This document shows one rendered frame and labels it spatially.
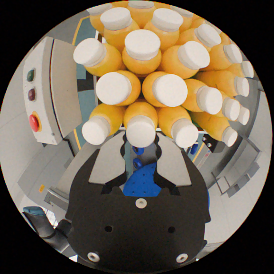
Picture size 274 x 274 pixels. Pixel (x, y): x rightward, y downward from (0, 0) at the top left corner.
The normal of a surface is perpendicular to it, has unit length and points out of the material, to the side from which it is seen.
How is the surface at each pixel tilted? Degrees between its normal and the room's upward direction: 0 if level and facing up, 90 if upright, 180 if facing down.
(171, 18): 0
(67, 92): 90
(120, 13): 0
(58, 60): 90
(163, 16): 0
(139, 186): 90
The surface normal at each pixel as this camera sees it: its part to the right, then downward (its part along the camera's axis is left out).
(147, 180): 0.00, -0.85
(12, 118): 0.99, 0.11
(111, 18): -0.05, 0.53
